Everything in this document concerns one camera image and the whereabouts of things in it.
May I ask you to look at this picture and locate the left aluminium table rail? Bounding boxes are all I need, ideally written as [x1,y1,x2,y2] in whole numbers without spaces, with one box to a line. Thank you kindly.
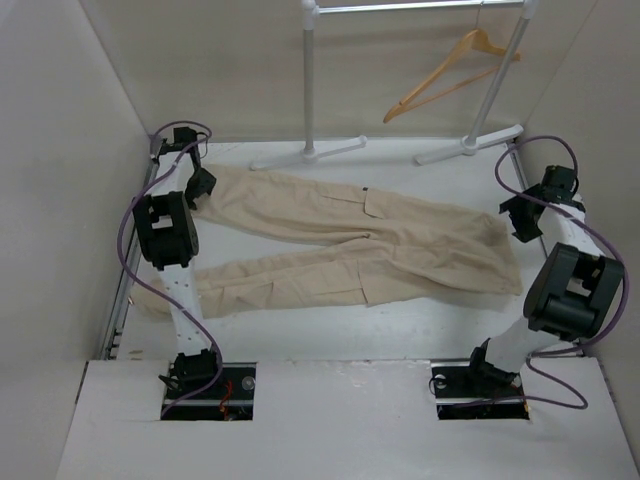
[95,135,161,361]

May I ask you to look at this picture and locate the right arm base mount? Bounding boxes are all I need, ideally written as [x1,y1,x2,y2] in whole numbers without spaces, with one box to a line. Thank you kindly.
[428,364,530,421]

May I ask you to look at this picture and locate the right aluminium table rail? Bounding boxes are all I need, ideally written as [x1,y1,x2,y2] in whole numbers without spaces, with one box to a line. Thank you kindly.
[506,141,531,191]

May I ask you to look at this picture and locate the aluminium table rail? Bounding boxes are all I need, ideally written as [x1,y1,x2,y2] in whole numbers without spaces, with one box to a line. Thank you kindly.
[95,135,161,361]
[506,141,531,191]

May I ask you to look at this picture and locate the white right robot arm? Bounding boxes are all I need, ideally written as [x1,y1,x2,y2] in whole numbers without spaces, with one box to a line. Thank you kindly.
[463,166,626,398]

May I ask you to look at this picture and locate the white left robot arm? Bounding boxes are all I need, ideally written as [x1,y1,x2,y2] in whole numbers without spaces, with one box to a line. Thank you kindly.
[132,124,225,402]

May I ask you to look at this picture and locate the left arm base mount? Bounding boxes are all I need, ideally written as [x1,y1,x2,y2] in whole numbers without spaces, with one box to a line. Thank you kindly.
[159,363,257,422]

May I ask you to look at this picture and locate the white clothes rack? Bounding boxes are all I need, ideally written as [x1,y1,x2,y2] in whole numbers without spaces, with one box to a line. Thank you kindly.
[249,1,539,171]

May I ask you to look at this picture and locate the wooden clothes hanger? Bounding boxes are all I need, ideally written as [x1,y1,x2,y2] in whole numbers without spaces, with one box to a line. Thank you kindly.
[378,6,519,125]

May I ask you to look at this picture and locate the beige cargo trousers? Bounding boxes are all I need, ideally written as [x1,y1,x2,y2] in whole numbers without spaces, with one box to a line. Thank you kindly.
[130,162,524,321]

